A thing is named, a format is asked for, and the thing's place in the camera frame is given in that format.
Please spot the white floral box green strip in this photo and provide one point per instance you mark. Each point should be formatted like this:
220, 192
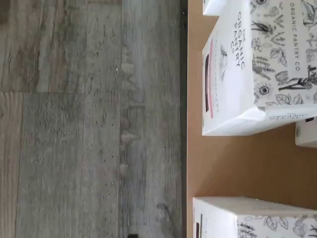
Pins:
218, 220

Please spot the white floral box pink strip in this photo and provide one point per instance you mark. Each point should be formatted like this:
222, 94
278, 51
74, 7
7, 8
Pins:
305, 136
235, 74

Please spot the wooden shelf board with boxes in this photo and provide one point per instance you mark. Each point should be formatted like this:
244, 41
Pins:
247, 168

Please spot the white floral box yellow strip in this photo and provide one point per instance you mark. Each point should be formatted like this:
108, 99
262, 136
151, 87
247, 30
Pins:
210, 7

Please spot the black metal shelf frame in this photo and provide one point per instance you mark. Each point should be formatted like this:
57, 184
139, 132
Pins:
183, 124

